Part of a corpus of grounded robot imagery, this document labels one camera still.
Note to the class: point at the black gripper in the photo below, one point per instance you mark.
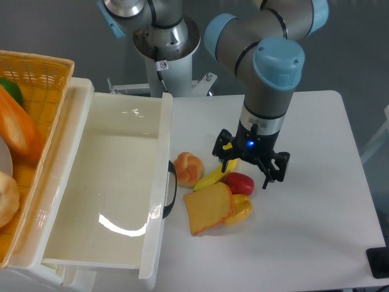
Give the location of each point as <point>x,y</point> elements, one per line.
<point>255,145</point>

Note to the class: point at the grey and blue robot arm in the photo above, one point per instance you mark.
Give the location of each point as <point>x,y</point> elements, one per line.
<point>263,53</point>

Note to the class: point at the round toy bread roll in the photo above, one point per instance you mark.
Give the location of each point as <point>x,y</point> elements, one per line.
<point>189,169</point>

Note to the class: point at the orange toy bread slice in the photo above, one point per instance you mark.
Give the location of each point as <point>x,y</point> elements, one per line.
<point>208,207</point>

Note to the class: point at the red toy bell pepper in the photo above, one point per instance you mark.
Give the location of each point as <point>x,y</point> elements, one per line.
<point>239,183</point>

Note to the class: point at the yellow toy banana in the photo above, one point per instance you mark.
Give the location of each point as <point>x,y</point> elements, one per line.
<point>215,176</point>

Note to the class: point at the yellow toy bell pepper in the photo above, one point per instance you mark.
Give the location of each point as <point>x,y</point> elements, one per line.
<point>242,209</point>

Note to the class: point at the white plastic drawer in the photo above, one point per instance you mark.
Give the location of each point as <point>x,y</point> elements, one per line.
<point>111,214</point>

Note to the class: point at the black device at table edge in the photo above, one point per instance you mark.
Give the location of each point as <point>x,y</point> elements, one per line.
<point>378,261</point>

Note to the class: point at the orange woven basket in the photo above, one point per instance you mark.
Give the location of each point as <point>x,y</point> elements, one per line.
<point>43,81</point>

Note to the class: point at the orange toy baguette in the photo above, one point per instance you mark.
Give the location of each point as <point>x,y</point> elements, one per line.
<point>18,130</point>

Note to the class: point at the beige toy bun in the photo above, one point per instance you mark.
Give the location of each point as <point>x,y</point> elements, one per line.
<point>9,198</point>

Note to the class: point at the white plate in basket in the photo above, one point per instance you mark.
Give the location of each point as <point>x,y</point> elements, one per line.
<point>6,164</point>

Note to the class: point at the green toy vegetable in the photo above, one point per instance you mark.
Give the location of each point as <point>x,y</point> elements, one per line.
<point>13,89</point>

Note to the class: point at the white drawer cabinet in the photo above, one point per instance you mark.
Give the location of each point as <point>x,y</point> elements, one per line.
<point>24,270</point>

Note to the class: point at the black drawer handle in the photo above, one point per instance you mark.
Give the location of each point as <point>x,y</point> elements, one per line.
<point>171,191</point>

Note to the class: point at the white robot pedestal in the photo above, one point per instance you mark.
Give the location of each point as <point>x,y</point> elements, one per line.
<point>168,58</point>

